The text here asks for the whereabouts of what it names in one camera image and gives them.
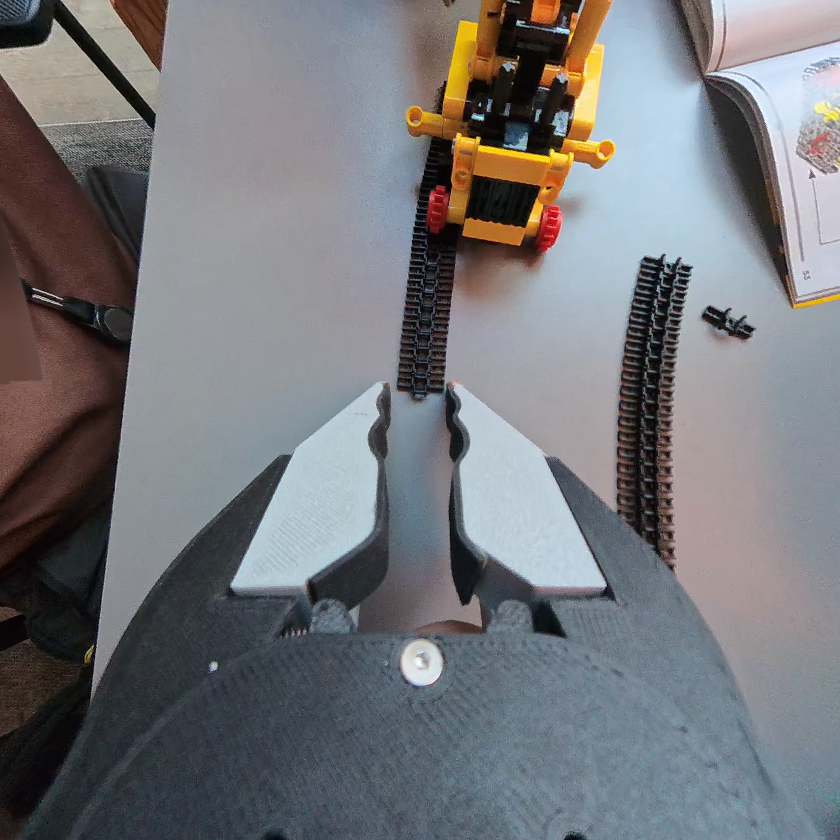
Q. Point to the black lego track strip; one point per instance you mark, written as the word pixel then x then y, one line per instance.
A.
pixel 426 308
pixel 649 394

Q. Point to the person's brown trouser leg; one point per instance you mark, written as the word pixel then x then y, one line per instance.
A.
pixel 65 426

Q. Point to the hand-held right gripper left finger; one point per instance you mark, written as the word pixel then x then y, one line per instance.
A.
pixel 315 512

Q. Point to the wooden panel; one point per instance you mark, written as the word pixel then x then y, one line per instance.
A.
pixel 141 26

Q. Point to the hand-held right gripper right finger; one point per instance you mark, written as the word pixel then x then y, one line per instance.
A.
pixel 518 518

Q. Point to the black mesh chair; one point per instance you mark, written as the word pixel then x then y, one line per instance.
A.
pixel 98 59

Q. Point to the yellow lego vehicle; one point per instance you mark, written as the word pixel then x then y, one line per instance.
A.
pixel 505 177

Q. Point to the lego instruction booklet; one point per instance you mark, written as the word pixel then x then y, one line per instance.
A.
pixel 774 85

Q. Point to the small black lego track link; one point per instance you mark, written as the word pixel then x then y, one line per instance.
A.
pixel 728 321

